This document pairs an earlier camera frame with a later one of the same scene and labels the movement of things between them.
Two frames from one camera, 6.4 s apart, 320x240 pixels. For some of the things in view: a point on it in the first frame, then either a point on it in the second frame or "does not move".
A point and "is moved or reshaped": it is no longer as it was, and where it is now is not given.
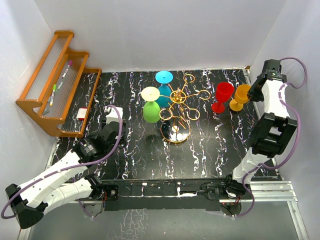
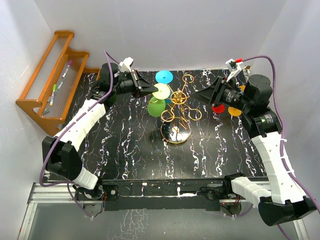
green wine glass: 151,111 is moved or reshaped
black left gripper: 121,140 → 141,87
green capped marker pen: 54,89 does not move
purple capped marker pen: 66,69 does not move
